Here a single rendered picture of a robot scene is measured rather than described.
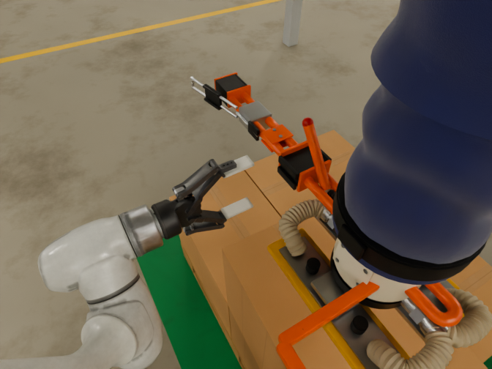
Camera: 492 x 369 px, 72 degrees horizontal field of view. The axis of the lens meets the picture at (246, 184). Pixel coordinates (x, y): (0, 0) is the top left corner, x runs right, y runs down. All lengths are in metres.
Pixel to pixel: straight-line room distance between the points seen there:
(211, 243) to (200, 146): 1.34
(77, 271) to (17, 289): 1.68
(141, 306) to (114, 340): 0.07
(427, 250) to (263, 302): 0.52
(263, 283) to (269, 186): 0.80
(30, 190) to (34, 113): 0.92
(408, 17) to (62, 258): 0.59
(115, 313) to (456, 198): 0.54
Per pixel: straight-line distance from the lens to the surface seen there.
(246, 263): 0.97
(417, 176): 0.42
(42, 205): 2.64
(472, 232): 0.51
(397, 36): 0.40
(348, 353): 0.71
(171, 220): 0.66
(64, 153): 2.95
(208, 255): 1.44
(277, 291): 0.93
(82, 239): 0.66
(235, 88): 0.98
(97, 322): 0.67
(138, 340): 0.68
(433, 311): 0.66
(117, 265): 0.66
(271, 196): 1.62
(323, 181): 0.74
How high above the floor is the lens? 1.79
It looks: 49 degrees down
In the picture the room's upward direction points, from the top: straight up
